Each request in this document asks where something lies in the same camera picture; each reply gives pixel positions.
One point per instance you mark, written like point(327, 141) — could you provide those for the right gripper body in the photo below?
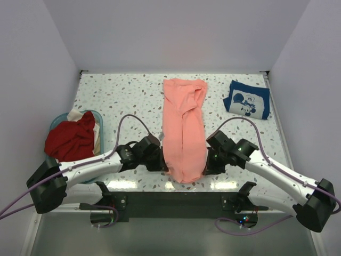
point(216, 163)

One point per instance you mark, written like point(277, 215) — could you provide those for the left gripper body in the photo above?
point(153, 162)

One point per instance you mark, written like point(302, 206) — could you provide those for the salmon pink t-shirt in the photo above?
point(184, 142)

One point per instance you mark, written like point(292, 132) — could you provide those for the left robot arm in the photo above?
point(54, 184)

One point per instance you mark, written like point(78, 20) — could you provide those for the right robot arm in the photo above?
point(311, 202)

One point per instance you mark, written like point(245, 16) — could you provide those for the folded blue printed t-shirt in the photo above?
point(248, 101)

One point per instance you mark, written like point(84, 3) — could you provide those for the red t-shirt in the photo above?
point(72, 140)

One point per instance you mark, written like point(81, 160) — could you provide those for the clear teal plastic bin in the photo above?
point(61, 118)

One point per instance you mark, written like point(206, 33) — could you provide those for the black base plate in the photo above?
point(105, 214)

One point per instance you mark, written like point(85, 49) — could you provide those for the aluminium frame rail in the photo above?
point(231, 201)

